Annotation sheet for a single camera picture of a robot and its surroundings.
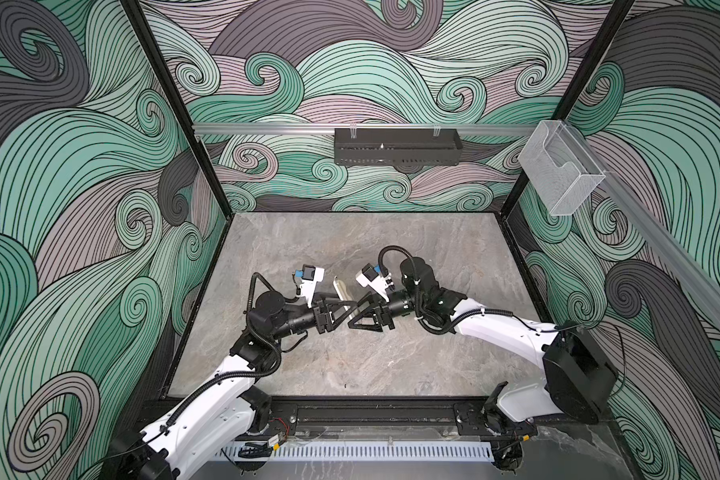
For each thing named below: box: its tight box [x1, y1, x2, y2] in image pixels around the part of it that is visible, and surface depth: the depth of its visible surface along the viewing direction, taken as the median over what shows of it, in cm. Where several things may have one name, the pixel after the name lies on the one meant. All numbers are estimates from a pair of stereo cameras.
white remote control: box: [333, 275, 354, 301], surface depth 66 cm
